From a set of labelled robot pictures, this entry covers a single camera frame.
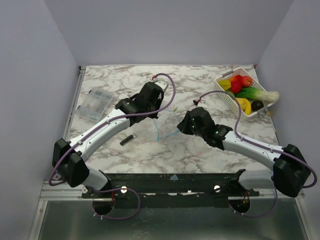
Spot white plastic basket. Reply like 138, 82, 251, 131
214, 67, 279, 122

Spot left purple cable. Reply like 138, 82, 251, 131
48, 72, 176, 221

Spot black comb strip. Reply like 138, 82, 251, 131
119, 134, 135, 146

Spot clear zip top bag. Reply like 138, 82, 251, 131
147, 107, 180, 142

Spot yellow star fruit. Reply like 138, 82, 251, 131
218, 80, 232, 91

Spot green white leek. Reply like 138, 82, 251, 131
235, 87, 280, 103

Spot aluminium frame rail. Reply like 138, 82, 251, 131
39, 66, 87, 201

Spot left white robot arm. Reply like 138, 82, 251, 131
52, 80, 169, 198

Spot dark avocado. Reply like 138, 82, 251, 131
251, 100, 264, 112

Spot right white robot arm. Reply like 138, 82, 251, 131
177, 107, 311, 198

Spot clear plastic screw box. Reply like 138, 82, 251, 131
76, 87, 115, 123

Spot yellow pear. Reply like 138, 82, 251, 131
235, 97, 252, 116

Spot green lime fruit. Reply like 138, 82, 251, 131
226, 90, 235, 99

